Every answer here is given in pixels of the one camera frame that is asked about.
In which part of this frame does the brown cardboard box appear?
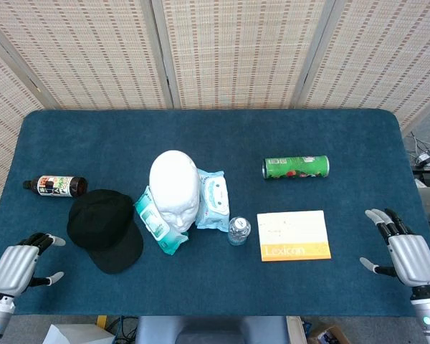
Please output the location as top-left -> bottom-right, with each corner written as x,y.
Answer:
306,322 -> 352,344

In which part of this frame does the green Pringles can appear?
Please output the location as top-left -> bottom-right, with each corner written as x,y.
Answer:
262,155 -> 330,180

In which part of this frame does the blue carpet table cover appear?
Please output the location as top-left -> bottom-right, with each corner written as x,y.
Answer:
0,109 -> 430,318

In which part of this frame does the blue cable bundle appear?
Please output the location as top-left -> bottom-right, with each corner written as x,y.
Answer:
107,315 -> 139,341

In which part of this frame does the bamboo folding screen panel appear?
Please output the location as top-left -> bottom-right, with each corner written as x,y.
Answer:
0,0 -> 175,110
0,28 -> 46,230
290,0 -> 430,135
150,0 -> 336,110

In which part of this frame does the green wet wipes pack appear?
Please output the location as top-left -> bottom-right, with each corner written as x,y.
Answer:
133,186 -> 189,256

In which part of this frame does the white paper box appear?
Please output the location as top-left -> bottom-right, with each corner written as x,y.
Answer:
42,323 -> 115,344

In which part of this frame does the light blue wet wipes pack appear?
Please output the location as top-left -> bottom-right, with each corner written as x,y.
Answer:
194,168 -> 231,234

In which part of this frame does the brown glass bottle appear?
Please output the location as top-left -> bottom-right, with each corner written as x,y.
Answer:
22,175 -> 88,199

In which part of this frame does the clear plastic water bottle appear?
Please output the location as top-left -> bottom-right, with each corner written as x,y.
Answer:
227,216 -> 252,247

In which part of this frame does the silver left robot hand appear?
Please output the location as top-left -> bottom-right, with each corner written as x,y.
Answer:
0,231 -> 66,297

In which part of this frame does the light wooden plank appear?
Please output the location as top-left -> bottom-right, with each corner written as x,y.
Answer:
285,315 -> 307,344

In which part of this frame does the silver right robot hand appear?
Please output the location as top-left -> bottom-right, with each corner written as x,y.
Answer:
359,208 -> 430,287

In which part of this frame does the white and yellow Lexicon book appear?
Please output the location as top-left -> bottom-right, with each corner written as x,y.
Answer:
256,210 -> 333,263

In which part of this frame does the white foam mannequin head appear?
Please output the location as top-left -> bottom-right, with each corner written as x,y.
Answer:
149,150 -> 201,233

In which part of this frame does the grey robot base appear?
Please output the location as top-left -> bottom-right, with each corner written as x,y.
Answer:
134,315 -> 290,344

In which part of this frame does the black cap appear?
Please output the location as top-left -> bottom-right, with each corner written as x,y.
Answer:
66,188 -> 145,275

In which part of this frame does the black flat box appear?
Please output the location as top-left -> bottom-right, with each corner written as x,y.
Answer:
412,168 -> 430,189

